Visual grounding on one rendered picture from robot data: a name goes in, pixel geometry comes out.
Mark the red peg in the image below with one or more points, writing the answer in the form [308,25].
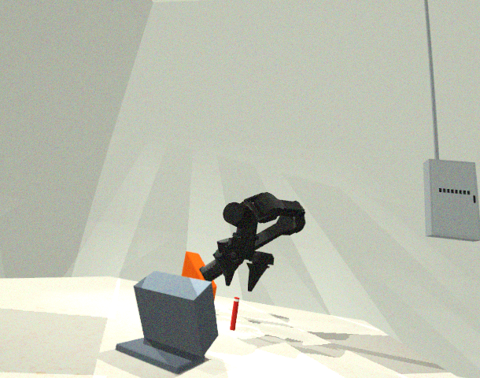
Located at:
[234,313]

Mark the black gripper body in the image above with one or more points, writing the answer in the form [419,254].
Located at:
[256,257]

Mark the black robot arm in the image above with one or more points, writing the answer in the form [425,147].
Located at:
[261,208]

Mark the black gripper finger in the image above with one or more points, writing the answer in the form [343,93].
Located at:
[229,268]
[255,273]

